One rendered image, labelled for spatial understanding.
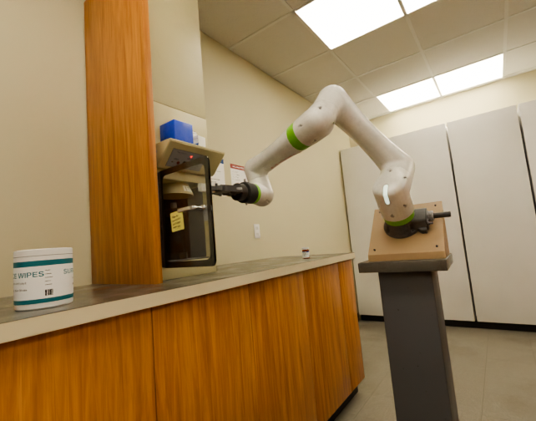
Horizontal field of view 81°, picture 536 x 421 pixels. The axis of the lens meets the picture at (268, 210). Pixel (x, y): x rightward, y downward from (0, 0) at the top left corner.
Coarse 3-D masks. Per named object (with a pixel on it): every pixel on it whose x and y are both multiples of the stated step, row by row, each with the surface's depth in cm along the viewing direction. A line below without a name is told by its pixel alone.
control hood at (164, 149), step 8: (160, 144) 130; (168, 144) 128; (176, 144) 130; (184, 144) 133; (192, 144) 136; (160, 152) 130; (168, 152) 130; (192, 152) 139; (200, 152) 142; (208, 152) 145; (216, 152) 148; (224, 152) 152; (160, 160) 130; (216, 160) 152; (160, 168) 134; (216, 168) 155
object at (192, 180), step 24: (168, 168) 127; (192, 168) 118; (168, 192) 127; (192, 192) 118; (168, 216) 126; (192, 216) 118; (168, 240) 126; (192, 240) 117; (168, 264) 125; (192, 264) 117
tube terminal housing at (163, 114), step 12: (156, 108) 138; (168, 108) 143; (156, 120) 137; (168, 120) 142; (180, 120) 148; (192, 120) 154; (204, 120) 160; (156, 132) 136; (204, 132) 159; (168, 276) 131; (180, 276) 136
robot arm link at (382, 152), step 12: (324, 96) 119; (336, 96) 120; (348, 96) 124; (336, 108) 118; (348, 108) 123; (336, 120) 125; (348, 120) 125; (360, 120) 125; (348, 132) 129; (360, 132) 127; (372, 132) 127; (360, 144) 130; (372, 144) 128; (384, 144) 128; (372, 156) 131; (384, 156) 129; (396, 156) 129; (408, 156) 131; (384, 168) 130; (408, 168) 127
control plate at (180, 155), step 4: (172, 152) 131; (176, 152) 133; (180, 152) 134; (184, 152) 135; (188, 152) 137; (172, 156) 133; (176, 156) 134; (180, 156) 136; (184, 156) 137; (188, 156) 138; (196, 156) 142; (200, 156) 143; (168, 160) 133; (176, 160) 136; (180, 160) 137; (184, 160) 138; (188, 160) 140; (168, 164) 134; (172, 164) 135; (176, 164) 137
